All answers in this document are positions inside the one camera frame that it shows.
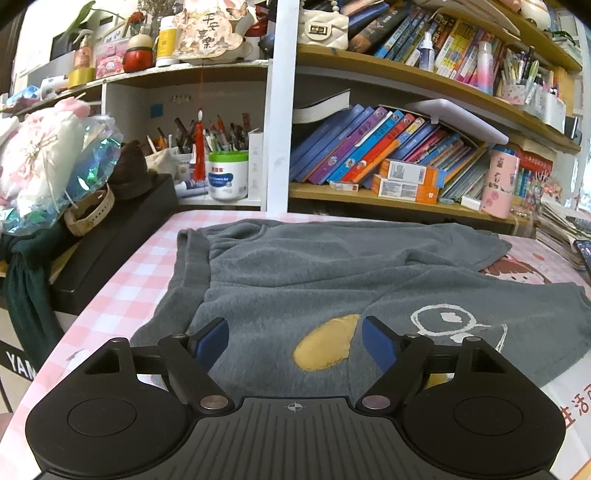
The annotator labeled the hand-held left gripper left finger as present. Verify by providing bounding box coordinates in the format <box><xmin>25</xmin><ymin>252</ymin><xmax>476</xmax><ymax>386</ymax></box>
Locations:
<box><xmin>85</xmin><ymin>318</ymin><xmax>236</xmax><ymax>415</ymax></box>

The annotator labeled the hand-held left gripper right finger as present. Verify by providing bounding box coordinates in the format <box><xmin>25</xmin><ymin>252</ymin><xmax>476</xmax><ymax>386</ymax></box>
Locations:
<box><xmin>355</xmin><ymin>316</ymin><xmax>506</xmax><ymax>415</ymax></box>

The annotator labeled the grey sweatshirt with yellow patch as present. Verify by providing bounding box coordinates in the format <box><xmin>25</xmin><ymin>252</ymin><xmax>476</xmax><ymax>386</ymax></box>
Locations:
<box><xmin>130</xmin><ymin>220</ymin><xmax>590</xmax><ymax>389</ymax></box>

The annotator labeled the pink checked cartoon table mat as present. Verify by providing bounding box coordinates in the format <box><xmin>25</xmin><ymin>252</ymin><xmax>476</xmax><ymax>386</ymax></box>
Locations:
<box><xmin>9</xmin><ymin>210</ymin><xmax>591</xmax><ymax>480</ymax></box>

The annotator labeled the black keyboard case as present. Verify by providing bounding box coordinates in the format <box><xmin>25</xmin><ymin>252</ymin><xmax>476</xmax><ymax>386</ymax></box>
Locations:
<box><xmin>0</xmin><ymin>174</ymin><xmax>180</xmax><ymax>416</ymax></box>

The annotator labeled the orange and white box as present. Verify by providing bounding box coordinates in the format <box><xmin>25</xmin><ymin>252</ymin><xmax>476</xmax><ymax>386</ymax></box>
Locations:
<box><xmin>372</xmin><ymin>174</ymin><xmax>440</xmax><ymax>203</ymax></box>
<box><xmin>379</xmin><ymin>159</ymin><xmax>448</xmax><ymax>188</ymax></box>

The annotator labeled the white tub with green lid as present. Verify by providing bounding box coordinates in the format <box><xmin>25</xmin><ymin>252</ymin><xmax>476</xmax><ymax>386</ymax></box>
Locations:
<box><xmin>208</xmin><ymin>151</ymin><xmax>250</xmax><ymax>202</ymax></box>

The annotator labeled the beige wrist watch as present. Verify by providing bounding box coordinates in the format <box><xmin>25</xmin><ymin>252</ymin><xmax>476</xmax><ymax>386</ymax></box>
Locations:
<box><xmin>64</xmin><ymin>187</ymin><xmax>115</xmax><ymax>237</ymax></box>

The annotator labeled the red tassel charm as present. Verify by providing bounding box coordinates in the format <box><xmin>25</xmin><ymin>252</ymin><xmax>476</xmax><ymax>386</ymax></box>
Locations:
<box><xmin>191</xmin><ymin>108</ymin><xmax>208</xmax><ymax>183</ymax></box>

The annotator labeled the brown hat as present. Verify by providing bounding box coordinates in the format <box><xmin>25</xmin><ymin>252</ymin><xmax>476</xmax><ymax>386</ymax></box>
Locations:
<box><xmin>108</xmin><ymin>141</ymin><xmax>155</xmax><ymax>200</ymax></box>

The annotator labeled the dark green cloth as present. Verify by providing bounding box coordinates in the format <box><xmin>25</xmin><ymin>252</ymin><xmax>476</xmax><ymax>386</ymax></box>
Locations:
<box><xmin>0</xmin><ymin>217</ymin><xmax>70</xmax><ymax>356</ymax></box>

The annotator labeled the row of leaning colourful books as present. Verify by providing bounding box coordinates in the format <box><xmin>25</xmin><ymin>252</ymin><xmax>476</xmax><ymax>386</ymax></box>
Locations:
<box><xmin>290</xmin><ymin>104</ymin><xmax>490</xmax><ymax>204</ymax></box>

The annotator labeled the pink printed tumbler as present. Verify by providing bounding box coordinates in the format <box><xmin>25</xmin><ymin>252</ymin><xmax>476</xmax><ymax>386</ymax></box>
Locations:
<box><xmin>480</xmin><ymin>148</ymin><xmax>520</xmax><ymax>220</ymax></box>

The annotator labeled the bunch of pens in holders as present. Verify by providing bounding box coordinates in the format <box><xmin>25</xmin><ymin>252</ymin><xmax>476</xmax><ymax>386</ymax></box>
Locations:
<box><xmin>145</xmin><ymin>115</ymin><xmax>250</xmax><ymax>155</ymax></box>

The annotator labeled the stack of magazines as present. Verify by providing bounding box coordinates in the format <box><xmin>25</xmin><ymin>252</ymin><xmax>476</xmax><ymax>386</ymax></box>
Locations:
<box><xmin>536</xmin><ymin>194</ymin><xmax>591</xmax><ymax>271</ymax></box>

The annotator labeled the wooden and white bookshelf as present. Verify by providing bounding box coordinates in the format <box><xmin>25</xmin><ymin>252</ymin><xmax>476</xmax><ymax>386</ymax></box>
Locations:
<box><xmin>0</xmin><ymin>0</ymin><xmax>587</xmax><ymax>236</ymax></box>

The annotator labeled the thick grey book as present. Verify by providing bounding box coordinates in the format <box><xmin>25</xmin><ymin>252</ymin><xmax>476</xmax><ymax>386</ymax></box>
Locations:
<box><xmin>292</xmin><ymin>90</ymin><xmax>352</xmax><ymax>124</ymax></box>

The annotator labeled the plush bouquet in shiny wrap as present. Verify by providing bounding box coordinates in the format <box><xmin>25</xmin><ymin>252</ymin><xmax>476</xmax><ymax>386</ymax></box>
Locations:
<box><xmin>0</xmin><ymin>97</ymin><xmax>123</xmax><ymax>232</ymax></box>

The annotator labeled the white cup full of pens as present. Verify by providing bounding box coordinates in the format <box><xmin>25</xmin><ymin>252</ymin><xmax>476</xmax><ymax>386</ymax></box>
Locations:
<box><xmin>496</xmin><ymin>48</ymin><xmax>555</xmax><ymax>107</ymax></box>

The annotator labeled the white storage box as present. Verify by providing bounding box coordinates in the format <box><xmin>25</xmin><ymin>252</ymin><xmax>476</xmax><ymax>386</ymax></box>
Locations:
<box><xmin>538</xmin><ymin>90</ymin><xmax>568</xmax><ymax>132</ymax></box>

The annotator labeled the pink gradient bottle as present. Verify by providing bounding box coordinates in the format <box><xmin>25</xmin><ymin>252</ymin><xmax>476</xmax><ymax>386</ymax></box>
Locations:
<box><xmin>473</xmin><ymin>41</ymin><xmax>494</xmax><ymax>93</ymax></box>

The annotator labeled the white spray bottle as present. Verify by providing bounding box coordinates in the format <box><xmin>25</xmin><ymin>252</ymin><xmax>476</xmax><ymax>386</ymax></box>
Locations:
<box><xmin>419</xmin><ymin>32</ymin><xmax>435</xmax><ymax>72</ymax></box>

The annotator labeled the red round doll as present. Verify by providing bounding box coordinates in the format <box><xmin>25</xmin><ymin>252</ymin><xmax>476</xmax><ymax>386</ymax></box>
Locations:
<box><xmin>124</xmin><ymin>34</ymin><xmax>154</xmax><ymax>72</ymax></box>

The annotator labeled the yellow and white bottle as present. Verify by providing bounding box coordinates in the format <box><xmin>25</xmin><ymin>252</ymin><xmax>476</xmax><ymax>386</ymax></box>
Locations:
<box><xmin>156</xmin><ymin>17</ymin><xmax>178</xmax><ymax>68</ymax></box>

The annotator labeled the pink cartoon box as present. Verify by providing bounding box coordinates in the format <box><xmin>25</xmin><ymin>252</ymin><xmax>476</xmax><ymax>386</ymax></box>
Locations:
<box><xmin>95</xmin><ymin>39</ymin><xmax>126</xmax><ymax>75</ymax></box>

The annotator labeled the decorated paper ornament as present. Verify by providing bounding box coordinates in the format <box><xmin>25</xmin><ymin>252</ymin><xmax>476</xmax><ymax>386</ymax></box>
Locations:
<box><xmin>173</xmin><ymin>0</ymin><xmax>252</xmax><ymax>65</ymax></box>

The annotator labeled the row of books with bright spines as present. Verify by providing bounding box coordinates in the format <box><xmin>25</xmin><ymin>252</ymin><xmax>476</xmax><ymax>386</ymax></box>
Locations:
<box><xmin>346</xmin><ymin>0</ymin><xmax>504</xmax><ymax>86</ymax></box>

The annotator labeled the pink spray bottle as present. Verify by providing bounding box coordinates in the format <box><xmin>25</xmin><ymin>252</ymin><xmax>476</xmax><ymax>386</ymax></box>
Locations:
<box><xmin>74</xmin><ymin>30</ymin><xmax>96</xmax><ymax>70</ymax></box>

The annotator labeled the white quilted handbag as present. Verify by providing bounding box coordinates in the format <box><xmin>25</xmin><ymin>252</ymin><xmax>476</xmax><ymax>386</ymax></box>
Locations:
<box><xmin>298</xmin><ymin>7</ymin><xmax>349</xmax><ymax>51</ymax></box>

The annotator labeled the green potted plant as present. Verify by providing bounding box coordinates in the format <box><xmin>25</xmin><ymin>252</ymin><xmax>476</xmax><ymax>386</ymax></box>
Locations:
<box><xmin>69</xmin><ymin>0</ymin><xmax>122</xmax><ymax>34</ymax></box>

